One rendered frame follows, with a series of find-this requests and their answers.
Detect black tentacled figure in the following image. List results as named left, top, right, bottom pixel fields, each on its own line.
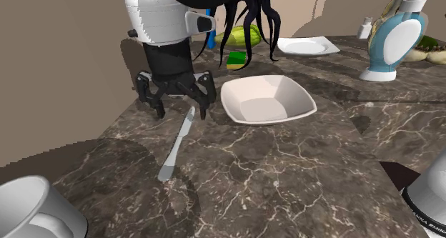
left=193, top=0, right=282, bottom=71

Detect white mug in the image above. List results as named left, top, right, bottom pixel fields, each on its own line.
left=0, top=175, right=89, bottom=238

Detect blue stick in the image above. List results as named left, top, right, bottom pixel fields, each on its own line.
left=204, top=8, right=218, bottom=50

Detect green and yellow sponge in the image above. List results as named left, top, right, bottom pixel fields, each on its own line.
left=226, top=51, right=248, bottom=71

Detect green and beige spiky object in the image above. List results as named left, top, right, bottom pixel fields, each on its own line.
left=404, top=35, right=446, bottom=66

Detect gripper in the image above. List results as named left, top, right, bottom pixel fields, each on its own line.
left=134, top=40, right=217, bottom=122

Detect white square bowl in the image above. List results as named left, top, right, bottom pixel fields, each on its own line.
left=219, top=74, right=318, bottom=127

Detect small white shaker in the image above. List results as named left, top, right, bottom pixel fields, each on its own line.
left=356, top=16, right=374, bottom=40

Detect blue and white soap dispenser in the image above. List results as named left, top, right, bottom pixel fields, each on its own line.
left=358, top=0, right=435, bottom=83

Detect white square plate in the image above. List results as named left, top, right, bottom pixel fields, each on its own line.
left=276, top=36, right=341, bottom=56

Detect silver table knife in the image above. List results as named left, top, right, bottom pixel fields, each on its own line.
left=157, top=106, right=197, bottom=183

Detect green squash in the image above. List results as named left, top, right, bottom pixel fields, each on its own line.
left=214, top=24, right=263, bottom=49

